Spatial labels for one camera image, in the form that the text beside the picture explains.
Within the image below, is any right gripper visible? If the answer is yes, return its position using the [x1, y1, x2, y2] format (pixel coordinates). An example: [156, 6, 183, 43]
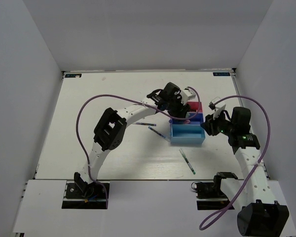
[200, 108, 235, 136]

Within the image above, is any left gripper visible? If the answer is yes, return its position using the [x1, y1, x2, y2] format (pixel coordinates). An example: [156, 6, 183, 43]
[166, 94, 191, 122]

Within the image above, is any blue gel pen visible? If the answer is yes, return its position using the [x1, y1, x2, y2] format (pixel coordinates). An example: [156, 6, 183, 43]
[148, 126, 170, 142]

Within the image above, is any green gel pen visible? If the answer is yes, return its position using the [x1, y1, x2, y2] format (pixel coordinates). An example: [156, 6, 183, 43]
[179, 149, 196, 175]

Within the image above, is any purple gel pen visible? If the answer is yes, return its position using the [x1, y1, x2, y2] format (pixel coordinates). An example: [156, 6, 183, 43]
[133, 122, 157, 126]

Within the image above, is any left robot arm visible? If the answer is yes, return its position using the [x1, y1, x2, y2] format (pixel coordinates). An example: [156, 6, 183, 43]
[74, 82, 199, 197]

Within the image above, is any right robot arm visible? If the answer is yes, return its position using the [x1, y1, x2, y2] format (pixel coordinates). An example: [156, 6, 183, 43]
[201, 107, 289, 237]

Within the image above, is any pink container bin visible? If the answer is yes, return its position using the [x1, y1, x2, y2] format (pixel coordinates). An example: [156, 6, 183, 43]
[187, 101, 203, 113]

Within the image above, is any dark blue container bin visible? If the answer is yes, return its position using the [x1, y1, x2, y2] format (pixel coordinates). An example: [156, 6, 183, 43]
[186, 112, 204, 123]

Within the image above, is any light blue container bin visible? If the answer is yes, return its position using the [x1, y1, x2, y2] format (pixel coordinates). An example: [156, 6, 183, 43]
[170, 120, 205, 146]

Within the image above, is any right corner label sticker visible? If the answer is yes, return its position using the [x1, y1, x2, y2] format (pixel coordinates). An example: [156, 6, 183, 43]
[213, 72, 230, 77]

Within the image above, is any corner label sticker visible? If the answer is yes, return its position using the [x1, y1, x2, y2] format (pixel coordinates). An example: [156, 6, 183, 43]
[213, 72, 230, 77]
[65, 74, 82, 78]

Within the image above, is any left corner label sticker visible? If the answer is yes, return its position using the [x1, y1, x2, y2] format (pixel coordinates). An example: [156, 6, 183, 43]
[65, 74, 82, 78]

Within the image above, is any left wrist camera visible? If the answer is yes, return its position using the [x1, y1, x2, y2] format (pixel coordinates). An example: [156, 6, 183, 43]
[180, 88, 196, 104]

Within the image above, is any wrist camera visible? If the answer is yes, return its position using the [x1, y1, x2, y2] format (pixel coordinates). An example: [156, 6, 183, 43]
[180, 88, 196, 104]
[209, 97, 226, 120]

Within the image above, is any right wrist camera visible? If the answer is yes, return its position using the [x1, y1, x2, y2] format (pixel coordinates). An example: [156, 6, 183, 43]
[209, 97, 226, 120]

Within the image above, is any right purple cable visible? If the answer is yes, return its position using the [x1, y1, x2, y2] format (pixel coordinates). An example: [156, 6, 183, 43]
[199, 95, 271, 230]

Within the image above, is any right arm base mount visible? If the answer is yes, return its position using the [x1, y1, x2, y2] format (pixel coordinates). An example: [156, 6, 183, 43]
[191, 172, 238, 210]

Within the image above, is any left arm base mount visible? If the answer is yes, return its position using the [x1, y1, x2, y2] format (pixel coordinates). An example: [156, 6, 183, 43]
[62, 183, 107, 210]

